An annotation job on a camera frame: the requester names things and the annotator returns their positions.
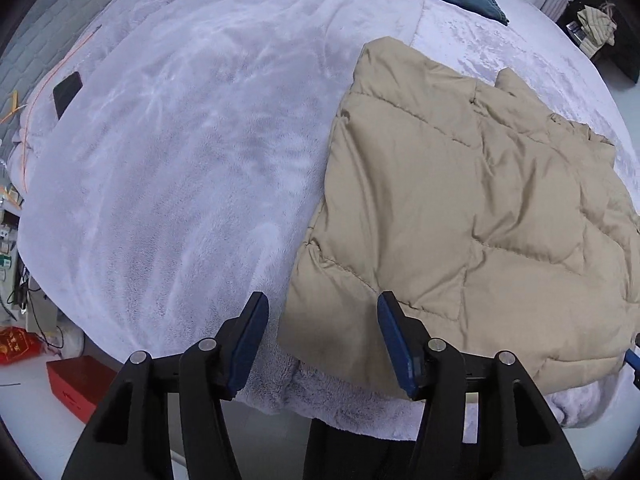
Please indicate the cream striped hanging garment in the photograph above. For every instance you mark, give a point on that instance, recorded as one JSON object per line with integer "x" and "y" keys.
{"x": 598, "y": 26}

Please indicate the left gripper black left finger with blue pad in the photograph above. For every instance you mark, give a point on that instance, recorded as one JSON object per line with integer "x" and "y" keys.
{"x": 127, "y": 435}

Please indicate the red gold packet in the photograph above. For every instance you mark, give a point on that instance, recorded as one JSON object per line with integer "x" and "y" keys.
{"x": 17, "y": 345}

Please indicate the black smartphone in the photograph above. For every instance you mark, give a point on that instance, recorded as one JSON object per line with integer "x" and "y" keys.
{"x": 64, "y": 93}

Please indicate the red box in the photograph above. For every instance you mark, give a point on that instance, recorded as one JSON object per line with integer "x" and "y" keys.
{"x": 80, "y": 384}

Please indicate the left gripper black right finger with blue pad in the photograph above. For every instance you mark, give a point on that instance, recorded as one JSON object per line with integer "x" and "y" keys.
{"x": 483, "y": 418}

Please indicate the beige puffer jacket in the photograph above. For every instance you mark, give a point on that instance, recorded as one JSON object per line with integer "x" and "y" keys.
{"x": 496, "y": 223}

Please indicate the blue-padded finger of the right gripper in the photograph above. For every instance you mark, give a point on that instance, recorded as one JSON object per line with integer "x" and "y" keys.
{"x": 632, "y": 359}

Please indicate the black coat on rack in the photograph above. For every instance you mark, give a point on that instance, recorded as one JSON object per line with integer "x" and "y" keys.
{"x": 624, "y": 55}

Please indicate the lavender fleece blanket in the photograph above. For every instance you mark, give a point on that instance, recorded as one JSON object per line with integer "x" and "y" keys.
{"x": 185, "y": 173}

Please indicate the grey quilted headboard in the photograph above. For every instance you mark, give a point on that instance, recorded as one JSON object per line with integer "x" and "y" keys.
{"x": 41, "y": 39}

